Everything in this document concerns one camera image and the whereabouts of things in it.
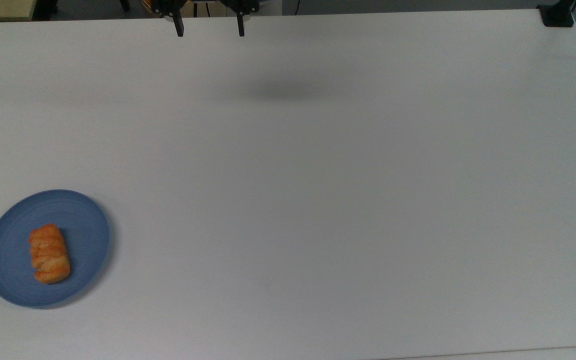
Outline blue round plate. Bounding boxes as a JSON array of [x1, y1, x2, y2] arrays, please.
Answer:
[[0, 189, 112, 309]]

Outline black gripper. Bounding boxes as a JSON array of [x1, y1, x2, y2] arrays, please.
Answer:
[[150, 0, 260, 38]]

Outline black camera mount clamp pole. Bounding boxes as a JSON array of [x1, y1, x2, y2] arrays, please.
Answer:
[[537, 0, 576, 28]]

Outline orange glazed bread roll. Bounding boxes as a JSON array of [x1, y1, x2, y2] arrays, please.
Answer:
[[28, 223, 72, 285]]

